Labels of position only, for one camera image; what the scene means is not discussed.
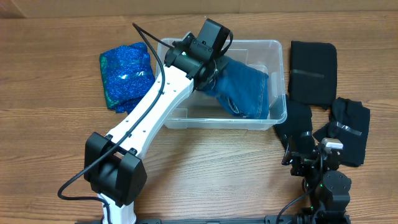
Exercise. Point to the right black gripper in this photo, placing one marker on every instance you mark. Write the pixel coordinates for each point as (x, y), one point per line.
(301, 157)

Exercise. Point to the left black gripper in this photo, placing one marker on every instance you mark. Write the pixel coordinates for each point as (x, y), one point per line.
(222, 61)

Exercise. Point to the blue denim jeans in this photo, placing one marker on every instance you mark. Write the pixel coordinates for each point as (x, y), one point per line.
(241, 91)

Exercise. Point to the blue sequin garment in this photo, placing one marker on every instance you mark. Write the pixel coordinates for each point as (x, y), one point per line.
(126, 75)

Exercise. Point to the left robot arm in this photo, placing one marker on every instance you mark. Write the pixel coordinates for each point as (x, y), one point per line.
(114, 162)

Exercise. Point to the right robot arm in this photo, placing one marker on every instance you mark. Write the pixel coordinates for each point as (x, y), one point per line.
(323, 184)

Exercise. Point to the clear plastic storage bin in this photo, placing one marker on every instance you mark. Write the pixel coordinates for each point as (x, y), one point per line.
(203, 111)

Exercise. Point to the black folded garment middle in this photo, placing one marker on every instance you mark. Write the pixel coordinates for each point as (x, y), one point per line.
(297, 125)

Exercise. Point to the black folded garment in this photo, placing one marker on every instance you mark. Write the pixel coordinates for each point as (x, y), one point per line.
(313, 73)
(297, 125)
(349, 123)

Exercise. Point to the black folded garment right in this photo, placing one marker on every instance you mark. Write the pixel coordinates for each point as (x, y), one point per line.
(349, 123)

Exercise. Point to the black folded garment top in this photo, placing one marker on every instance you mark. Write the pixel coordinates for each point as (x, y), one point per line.
(313, 73)

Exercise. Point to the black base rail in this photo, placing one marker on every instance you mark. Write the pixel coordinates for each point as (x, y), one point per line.
(269, 219)

